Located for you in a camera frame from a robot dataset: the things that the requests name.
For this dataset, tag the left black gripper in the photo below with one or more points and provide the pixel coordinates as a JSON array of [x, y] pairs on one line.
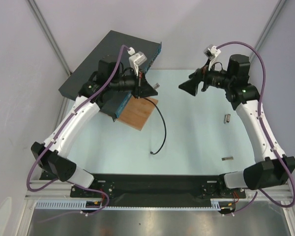
[[142, 89]]

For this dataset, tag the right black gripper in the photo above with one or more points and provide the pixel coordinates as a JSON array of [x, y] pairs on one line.
[[201, 80]]

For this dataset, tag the dark grey network switch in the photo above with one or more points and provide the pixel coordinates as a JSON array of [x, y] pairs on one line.
[[109, 47]]

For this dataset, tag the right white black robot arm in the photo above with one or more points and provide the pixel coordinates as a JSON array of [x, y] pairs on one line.
[[272, 165]]

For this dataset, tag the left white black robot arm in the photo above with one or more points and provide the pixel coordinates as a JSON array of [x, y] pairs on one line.
[[51, 155]]

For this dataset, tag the wooden board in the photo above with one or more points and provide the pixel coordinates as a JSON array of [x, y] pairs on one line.
[[136, 113]]

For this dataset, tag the silver transceiver module upright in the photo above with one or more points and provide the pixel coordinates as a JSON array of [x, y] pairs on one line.
[[227, 118]]

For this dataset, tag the silver transceiver module flat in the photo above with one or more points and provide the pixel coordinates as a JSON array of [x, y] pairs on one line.
[[227, 158]]

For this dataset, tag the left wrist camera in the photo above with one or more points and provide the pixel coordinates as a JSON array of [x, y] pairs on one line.
[[136, 60]]

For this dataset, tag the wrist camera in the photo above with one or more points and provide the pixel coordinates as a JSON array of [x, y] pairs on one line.
[[136, 60], [212, 53]]

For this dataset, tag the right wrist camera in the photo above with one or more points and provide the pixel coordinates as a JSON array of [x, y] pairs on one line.
[[212, 53]]

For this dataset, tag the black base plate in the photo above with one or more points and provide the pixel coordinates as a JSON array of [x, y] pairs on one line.
[[168, 191]]

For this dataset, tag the white slotted cable duct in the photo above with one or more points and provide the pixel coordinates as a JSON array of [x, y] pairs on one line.
[[85, 205]]

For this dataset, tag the aluminium rail frame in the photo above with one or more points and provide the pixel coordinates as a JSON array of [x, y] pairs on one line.
[[61, 191]]

